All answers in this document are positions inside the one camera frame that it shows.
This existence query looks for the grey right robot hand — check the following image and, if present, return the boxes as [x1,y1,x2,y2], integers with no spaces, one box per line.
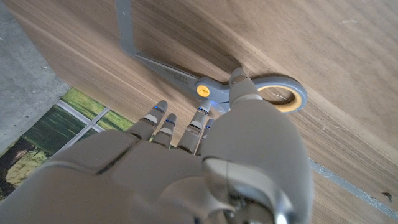
[0,67,315,224]

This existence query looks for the grey yellow scissors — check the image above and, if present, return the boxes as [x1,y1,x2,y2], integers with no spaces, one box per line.
[134,52,308,114]

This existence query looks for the printed forest window backdrop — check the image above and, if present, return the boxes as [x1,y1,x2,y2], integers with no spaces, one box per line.
[0,86,135,203]

